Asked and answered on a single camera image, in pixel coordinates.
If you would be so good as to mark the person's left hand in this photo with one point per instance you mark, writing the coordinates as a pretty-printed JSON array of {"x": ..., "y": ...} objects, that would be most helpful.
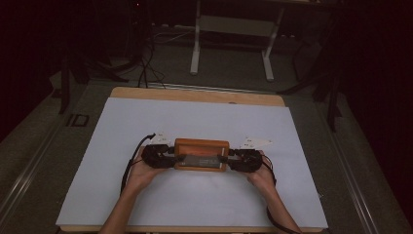
[{"x": 144, "y": 174}]

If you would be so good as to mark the person's right hand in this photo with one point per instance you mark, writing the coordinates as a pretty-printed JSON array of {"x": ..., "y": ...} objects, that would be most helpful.
[{"x": 263, "y": 178}]

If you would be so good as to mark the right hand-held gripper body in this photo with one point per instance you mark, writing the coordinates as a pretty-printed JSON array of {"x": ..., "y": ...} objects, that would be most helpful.
[{"x": 248, "y": 159}]

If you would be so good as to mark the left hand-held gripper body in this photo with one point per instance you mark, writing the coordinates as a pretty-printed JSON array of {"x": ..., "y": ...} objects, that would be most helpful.
[{"x": 154, "y": 156}]

